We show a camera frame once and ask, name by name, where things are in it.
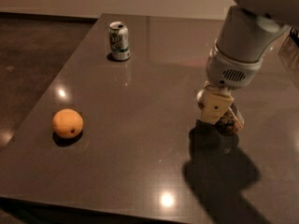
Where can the green and white soda can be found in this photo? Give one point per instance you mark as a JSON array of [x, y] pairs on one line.
[[119, 40]]

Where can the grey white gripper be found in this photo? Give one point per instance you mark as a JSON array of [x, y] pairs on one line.
[[230, 72]]

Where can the orange fruit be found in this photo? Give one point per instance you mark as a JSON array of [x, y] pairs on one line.
[[67, 123]]

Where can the orange La Croix can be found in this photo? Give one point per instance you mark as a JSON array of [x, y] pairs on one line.
[[231, 122]]

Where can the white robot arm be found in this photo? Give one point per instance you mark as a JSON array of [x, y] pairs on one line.
[[249, 28]]

